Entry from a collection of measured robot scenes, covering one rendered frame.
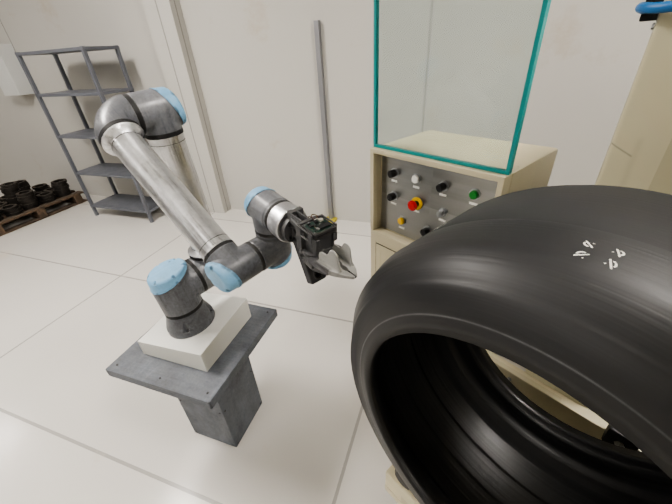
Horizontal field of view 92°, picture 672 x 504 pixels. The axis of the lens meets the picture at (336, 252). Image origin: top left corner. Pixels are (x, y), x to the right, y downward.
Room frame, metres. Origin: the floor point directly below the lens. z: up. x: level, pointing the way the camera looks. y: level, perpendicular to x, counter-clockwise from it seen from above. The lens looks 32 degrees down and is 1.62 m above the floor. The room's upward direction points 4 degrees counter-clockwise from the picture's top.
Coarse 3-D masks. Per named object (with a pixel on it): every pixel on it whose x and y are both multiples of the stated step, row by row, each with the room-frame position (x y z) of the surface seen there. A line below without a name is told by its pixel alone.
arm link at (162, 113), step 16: (128, 96) 1.04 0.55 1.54; (144, 96) 1.06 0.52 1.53; (160, 96) 1.08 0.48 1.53; (144, 112) 1.03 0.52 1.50; (160, 112) 1.06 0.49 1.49; (176, 112) 1.09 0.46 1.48; (144, 128) 1.02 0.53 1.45; (160, 128) 1.05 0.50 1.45; (176, 128) 1.09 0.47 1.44; (160, 144) 1.06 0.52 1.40; (176, 144) 1.08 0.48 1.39; (176, 160) 1.07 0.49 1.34; (192, 160) 1.13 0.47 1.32; (192, 176) 1.10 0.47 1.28; (192, 192) 1.09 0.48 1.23; (208, 208) 1.14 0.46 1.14; (192, 256) 1.08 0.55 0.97; (208, 288) 1.06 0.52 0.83
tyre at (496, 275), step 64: (512, 192) 0.43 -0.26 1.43; (576, 192) 0.35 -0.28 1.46; (640, 192) 0.32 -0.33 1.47; (448, 256) 0.28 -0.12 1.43; (512, 256) 0.24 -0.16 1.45; (640, 256) 0.21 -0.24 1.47; (384, 320) 0.31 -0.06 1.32; (448, 320) 0.24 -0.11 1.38; (512, 320) 0.20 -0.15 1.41; (576, 320) 0.18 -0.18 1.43; (640, 320) 0.16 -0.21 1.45; (384, 384) 0.41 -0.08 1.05; (448, 384) 0.45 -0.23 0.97; (512, 384) 0.43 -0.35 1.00; (576, 384) 0.15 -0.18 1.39; (640, 384) 0.13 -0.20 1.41; (384, 448) 0.31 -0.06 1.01; (448, 448) 0.34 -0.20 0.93; (512, 448) 0.34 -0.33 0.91; (576, 448) 0.30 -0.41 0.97; (640, 448) 0.12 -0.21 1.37
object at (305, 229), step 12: (288, 216) 0.67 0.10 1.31; (300, 216) 0.66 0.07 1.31; (324, 216) 0.65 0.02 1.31; (288, 228) 0.67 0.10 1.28; (300, 228) 0.61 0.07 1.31; (312, 228) 0.61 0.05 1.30; (324, 228) 0.61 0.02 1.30; (336, 228) 0.62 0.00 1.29; (288, 240) 0.67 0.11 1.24; (300, 240) 0.61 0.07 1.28; (312, 240) 0.60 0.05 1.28; (324, 240) 0.61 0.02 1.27; (300, 252) 0.61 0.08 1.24; (312, 252) 0.60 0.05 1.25; (324, 252) 0.61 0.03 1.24
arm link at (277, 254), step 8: (256, 232) 0.76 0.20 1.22; (256, 240) 0.75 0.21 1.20; (264, 240) 0.75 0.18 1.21; (272, 240) 0.75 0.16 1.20; (264, 248) 0.73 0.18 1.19; (272, 248) 0.74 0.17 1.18; (280, 248) 0.76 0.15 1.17; (288, 248) 0.78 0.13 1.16; (264, 256) 0.72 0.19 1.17; (272, 256) 0.73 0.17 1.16; (280, 256) 0.75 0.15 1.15; (288, 256) 0.78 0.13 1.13; (272, 264) 0.74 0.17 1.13; (280, 264) 0.76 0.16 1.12
